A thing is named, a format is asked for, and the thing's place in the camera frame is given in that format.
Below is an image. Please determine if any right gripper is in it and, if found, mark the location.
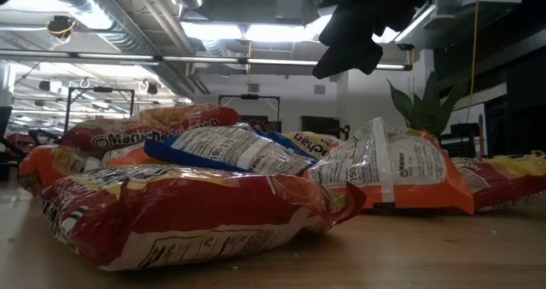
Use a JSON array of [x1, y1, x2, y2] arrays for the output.
[[312, 0, 440, 80]]

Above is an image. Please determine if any blue Maruchan noodle pack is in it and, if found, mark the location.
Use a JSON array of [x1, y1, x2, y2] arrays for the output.
[[279, 130, 345, 161], [143, 124, 319, 177]]

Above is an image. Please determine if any orange Maruchan noodle pack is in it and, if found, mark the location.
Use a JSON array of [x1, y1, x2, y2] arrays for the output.
[[305, 117, 475, 217], [16, 142, 150, 196]]

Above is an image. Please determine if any red Maruchan noodle pack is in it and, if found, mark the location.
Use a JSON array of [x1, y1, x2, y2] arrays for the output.
[[450, 153, 546, 212], [39, 164, 368, 273], [59, 103, 241, 153]]

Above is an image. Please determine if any black monitor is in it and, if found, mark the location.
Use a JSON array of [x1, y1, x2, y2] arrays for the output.
[[299, 115, 341, 140]]

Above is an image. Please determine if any grey ceiling unit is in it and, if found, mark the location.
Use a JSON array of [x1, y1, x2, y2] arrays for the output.
[[275, 0, 306, 24]]

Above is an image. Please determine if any green plant in white pot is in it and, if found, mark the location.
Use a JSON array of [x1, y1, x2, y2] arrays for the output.
[[386, 71, 470, 137]]

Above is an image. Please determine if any long LED light bar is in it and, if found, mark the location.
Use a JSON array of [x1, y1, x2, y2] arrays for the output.
[[0, 49, 414, 72]]

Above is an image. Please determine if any red pole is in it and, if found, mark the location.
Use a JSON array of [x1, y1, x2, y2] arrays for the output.
[[477, 113, 485, 154]]

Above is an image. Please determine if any black background rig frame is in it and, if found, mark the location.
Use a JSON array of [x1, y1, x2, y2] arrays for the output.
[[63, 86, 136, 133], [218, 93, 282, 133]]

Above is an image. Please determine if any yellow power cable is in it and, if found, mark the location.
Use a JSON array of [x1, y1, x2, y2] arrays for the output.
[[468, 0, 481, 111]]

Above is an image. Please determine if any black wire rack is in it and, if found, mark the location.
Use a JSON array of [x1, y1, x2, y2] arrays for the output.
[[439, 122, 478, 159]]

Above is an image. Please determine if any large silver ventilation duct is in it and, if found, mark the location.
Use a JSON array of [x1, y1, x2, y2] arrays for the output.
[[25, 0, 201, 102]]

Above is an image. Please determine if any yellow ceiling cable reel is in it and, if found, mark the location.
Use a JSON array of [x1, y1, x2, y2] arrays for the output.
[[45, 14, 77, 39]]

